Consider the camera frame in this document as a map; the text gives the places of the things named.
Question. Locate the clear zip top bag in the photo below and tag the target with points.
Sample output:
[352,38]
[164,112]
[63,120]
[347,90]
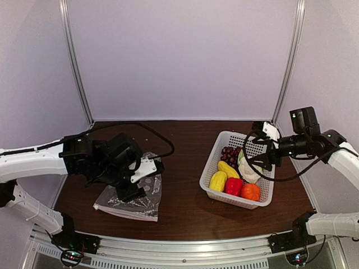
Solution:
[141,198]

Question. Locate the orange toy pumpkin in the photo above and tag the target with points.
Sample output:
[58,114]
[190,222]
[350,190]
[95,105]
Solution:
[251,192]

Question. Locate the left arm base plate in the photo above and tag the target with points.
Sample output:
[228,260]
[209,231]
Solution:
[80,242]

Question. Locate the right aluminium frame post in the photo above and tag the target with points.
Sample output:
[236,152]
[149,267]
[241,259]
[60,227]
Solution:
[293,50]

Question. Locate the front aluminium rail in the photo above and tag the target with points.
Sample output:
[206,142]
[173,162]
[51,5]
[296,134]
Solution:
[247,252]

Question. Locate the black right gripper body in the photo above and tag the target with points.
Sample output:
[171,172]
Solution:
[272,153]

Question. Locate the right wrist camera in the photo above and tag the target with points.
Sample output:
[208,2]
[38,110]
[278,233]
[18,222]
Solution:
[266,130]

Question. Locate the left aluminium frame post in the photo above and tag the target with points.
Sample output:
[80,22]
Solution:
[63,8]

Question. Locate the yellow toy fruit front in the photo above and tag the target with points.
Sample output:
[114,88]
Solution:
[218,181]

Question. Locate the left round circuit board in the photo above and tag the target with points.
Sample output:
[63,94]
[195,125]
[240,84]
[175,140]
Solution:
[71,258]

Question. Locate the right round circuit board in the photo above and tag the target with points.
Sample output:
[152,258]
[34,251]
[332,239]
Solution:
[297,258]

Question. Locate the white toy cauliflower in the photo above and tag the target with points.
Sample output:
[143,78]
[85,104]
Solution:
[247,173]

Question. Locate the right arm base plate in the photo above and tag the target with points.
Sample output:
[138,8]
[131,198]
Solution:
[287,241]

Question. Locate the round circuit board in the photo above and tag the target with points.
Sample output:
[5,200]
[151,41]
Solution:
[71,258]
[297,258]

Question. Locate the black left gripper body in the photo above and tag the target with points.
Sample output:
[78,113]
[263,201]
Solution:
[113,175]

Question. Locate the dark red toy grapes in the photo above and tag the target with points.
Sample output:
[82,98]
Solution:
[230,155]

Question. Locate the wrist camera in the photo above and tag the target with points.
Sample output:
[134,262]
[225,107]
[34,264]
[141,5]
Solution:
[147,168]
[266,130]

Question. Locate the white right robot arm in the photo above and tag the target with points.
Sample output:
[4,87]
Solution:
[309,143]

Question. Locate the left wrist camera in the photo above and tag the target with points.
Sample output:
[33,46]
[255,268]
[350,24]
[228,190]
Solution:
[147,168]

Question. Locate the white perforated plastic basket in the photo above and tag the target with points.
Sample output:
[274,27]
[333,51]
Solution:
[225,139]

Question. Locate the red toy bell pepper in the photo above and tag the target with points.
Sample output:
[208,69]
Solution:
[233,186]

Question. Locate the aluminium frame post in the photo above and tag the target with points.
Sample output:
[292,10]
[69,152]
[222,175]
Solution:
[293,50]
[63,8]

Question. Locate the yellow toy fruit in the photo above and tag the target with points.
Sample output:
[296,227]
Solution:
[218,181]
[230,172]

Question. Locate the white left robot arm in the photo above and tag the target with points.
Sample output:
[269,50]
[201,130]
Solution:
[118,162]

